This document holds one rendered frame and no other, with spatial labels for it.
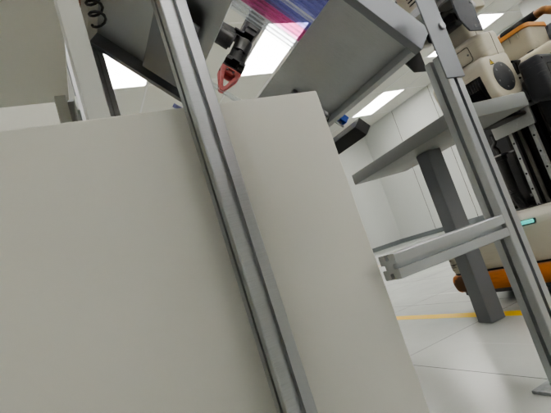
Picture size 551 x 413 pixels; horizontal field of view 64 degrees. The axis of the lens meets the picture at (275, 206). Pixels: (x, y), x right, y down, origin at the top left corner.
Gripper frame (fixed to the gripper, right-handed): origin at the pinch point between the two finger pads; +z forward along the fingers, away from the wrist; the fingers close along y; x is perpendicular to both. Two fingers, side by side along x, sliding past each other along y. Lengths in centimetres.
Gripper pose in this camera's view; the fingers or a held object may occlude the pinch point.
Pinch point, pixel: (221, 89)
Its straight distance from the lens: 142.8
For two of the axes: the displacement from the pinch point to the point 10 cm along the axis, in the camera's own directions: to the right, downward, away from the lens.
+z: -3.3, 8.7, -3.6
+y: 3.8, -2.3, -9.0
